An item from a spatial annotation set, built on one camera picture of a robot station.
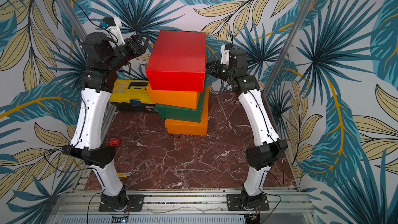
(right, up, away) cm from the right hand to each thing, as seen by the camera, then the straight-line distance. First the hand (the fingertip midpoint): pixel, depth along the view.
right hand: (206, 64), depth 71 cm
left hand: (-24, +7, -11) cm, 27 cm away
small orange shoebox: (-16, -31, +20) cm, 40 cm away
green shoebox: (-15, -23, +11) cm, 29 cm away
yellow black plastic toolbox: (-44, -13, +22) cm, 50 cm away
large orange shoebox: (-12, -16, +6) cm, 21 cm away
